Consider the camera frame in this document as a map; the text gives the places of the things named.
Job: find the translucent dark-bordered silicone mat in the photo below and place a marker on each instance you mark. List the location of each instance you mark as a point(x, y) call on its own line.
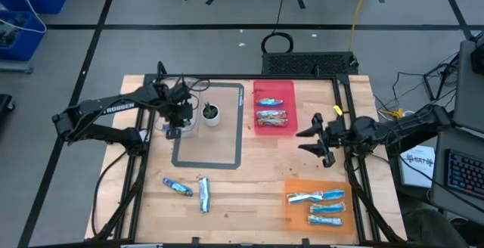
point(219, 146)

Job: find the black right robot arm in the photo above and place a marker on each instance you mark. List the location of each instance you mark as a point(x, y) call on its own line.
point(416, 125)

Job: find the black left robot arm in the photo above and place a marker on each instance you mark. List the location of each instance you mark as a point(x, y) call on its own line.
point(113, 108)

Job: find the clear plastic tray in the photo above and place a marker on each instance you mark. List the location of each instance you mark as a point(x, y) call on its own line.
point(193, 129)

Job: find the blue silver granola bar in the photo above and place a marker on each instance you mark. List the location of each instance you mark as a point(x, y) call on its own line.
point(204, 195)

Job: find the grey flat platform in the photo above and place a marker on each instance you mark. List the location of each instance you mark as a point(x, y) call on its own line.
point(15, 66)

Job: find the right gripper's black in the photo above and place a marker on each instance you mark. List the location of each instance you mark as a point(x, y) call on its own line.
point(336, 134)

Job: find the black box device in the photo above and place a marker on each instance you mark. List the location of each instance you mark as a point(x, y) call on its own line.
point(478, 59)

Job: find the grey monitor desk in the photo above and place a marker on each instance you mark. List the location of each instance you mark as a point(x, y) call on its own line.
point(469, 100)

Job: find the white printed paper sheet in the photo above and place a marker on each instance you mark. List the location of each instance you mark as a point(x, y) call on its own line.
point(416, 172)

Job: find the black floor object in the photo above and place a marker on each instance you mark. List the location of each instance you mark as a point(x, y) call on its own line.
point(4, 106)

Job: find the black aluminium table frame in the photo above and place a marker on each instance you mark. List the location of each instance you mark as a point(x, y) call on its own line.
point(302, 77)

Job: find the yellow tag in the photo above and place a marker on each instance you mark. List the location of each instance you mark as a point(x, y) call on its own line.
point(337, 109)

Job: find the grey keyboard desk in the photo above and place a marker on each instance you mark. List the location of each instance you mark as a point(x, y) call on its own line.
point(440, 157)

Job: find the seated person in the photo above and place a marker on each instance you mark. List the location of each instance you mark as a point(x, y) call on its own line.
point(431, 229)

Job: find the orange plastic tray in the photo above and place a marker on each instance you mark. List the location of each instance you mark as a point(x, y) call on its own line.
point(291, 185)

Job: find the red plastic tray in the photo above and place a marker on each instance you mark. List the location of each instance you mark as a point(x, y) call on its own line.
point(276, 89)

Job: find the black metal floor stand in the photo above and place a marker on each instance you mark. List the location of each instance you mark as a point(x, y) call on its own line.
point(438, 83)

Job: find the blue red-ended granola bar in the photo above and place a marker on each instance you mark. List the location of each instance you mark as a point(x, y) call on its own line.
point(327, 208)
point(325, 221)

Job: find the blue snack bar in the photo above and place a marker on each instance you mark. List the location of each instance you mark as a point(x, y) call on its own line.
point(269, 102)

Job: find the dark blue raisin granola bar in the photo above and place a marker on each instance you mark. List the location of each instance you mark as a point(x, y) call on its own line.
point(177, 187)

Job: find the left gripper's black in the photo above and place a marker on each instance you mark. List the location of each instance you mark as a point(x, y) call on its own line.
point(177, 102)

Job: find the black perforated computer case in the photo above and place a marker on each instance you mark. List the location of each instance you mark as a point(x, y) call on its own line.
point(310, 63)

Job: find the white potted succulent plant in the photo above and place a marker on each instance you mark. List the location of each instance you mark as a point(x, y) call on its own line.
point(210, 119)

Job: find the black backlit keyboard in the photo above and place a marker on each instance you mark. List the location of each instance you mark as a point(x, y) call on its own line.
point(467, 172)

